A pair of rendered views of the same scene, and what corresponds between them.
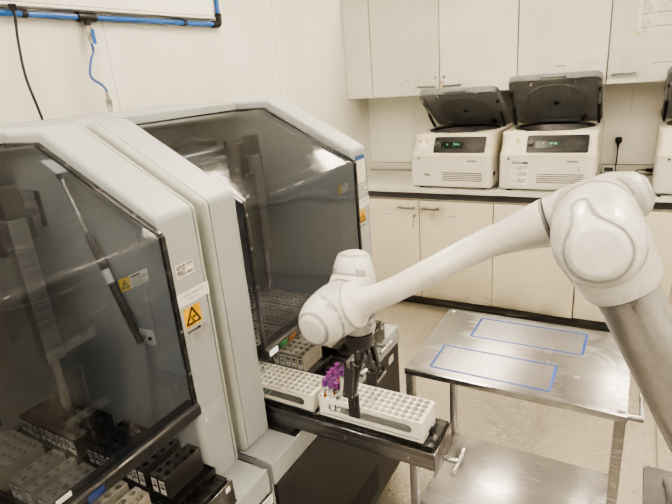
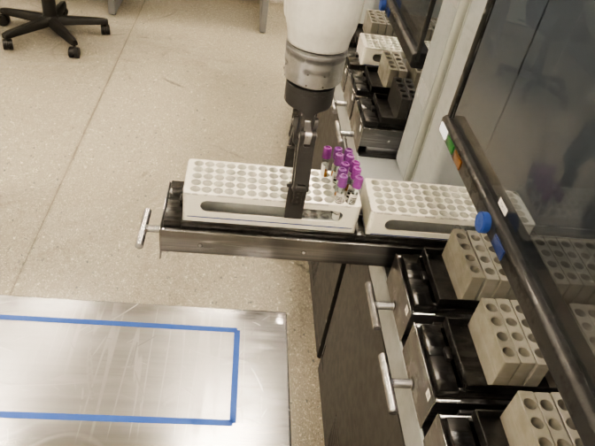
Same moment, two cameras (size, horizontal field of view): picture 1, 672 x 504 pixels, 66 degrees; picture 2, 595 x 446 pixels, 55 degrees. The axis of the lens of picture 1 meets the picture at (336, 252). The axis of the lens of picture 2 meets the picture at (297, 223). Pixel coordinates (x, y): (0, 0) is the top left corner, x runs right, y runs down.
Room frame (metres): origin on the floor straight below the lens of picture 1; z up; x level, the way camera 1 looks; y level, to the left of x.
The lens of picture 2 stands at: (1.80, -0.54, 1.44)
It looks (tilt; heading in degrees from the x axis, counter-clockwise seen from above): 39 degrees down; 140
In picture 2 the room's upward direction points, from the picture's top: 10 degrees clockwise
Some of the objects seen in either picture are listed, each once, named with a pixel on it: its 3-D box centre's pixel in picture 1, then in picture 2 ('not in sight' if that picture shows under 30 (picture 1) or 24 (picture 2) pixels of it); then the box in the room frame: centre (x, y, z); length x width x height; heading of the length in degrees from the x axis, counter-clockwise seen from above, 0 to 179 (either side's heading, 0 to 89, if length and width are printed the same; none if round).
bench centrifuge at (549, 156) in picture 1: (553, 129); not in sight; (3.36, -1.46, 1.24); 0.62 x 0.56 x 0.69; 149
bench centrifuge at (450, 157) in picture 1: (464, 134); not in sight; (3.66, -0.96, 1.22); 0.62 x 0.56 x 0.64; 147
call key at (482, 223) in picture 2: not in sight; (482, 222); (1.47, 0.06, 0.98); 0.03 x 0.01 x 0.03; 149
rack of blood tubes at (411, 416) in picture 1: (375, 408); (271, 196); (1.16, -0.07, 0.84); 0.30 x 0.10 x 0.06; 59
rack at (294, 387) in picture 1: (279, 384); (443, 214); (1.32, 0.20, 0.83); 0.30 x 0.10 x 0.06; 59
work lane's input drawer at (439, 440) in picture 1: (333, 415); (341, 229); (1.23, 0.05, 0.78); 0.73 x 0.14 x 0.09; 59
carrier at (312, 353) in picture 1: (309, 356); (461, 265); (1.45, 0.11, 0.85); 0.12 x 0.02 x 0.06; 149
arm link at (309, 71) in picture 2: (357, 320); (314, 62); (1.18, -0.04, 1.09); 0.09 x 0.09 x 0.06
